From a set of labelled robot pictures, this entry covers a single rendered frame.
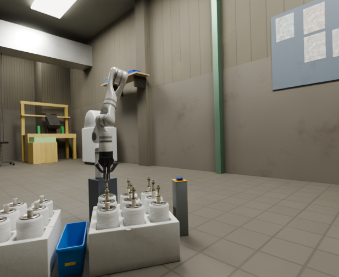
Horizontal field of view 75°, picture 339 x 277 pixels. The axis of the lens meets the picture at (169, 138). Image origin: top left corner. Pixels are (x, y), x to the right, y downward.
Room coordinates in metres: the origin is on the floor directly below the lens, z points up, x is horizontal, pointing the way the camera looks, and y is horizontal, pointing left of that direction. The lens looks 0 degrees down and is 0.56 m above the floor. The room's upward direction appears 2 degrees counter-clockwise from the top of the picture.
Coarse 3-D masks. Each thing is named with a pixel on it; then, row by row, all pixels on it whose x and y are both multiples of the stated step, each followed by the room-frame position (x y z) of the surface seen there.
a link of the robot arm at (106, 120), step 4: (104, 104) 1.23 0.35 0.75; (108, 104) 1.23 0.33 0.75; (112, 104) 1.24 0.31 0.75; (104, 108) 1.23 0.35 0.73; (108, 108) 1.21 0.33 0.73; (112, 108) 1.23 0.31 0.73; (108, 112) 1.19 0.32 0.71; (112, 112) 1.22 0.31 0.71; (100, 116) 1.20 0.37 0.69; (104, 116) 1.19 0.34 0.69; (108, 116) 1.18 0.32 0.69; (112, 116) 1.20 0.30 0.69; (100, 120) 1.19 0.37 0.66; (104, 120) 1.18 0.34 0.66; (108, 120) 1.18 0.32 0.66; (112, 120) 1.19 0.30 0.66; (104, 124) 1.19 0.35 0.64; (108, 124) 1.19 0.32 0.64; (112, 124) 1.20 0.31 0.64
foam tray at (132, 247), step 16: (96, 208) 1.23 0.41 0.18; (96, 224) 1.01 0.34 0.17; (144, 224) 0.98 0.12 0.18; (160, 224) 0.98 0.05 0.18; (176, 224) 1.00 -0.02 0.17; (96, 240) 0.91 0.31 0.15; (112, 240) 0.92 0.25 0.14; (128, 240) 0.94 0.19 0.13; (144, 240) 0.96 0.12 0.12; (160, 240) 0.98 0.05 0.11; (176, 240) 1.00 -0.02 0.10; (96, 256) 0.91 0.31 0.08; (112, 256) 0.92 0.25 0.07; (128, 256) 0.94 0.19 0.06; (144, 256) 0.96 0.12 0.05; (160, 256) 0.98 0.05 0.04; (176, 256) 1.00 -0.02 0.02; (96, 272) 0.91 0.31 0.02; (112, 272) 0.92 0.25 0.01
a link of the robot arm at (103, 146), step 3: (99, 144) 1.20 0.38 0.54; (102, 144) 1.19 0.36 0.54; (105, 144) 1.19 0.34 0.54; (108, 144) 1.19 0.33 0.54; (111, 144) 1.21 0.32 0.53; (96, 147) 1.25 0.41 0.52; (99, 147) 1.19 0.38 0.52; (102, 147) 1.18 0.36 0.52; (105, 147) 1.19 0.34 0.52; (108, 147) 1.19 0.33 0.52; (111, 147) 1.21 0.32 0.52; (96, 150) 1.24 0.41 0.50; (99, 150) 1.19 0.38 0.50; (102, 150) 1.18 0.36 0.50; (105, 150) 1.19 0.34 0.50; (108, 150) 1.19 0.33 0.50; (111, 150) 1.21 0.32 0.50
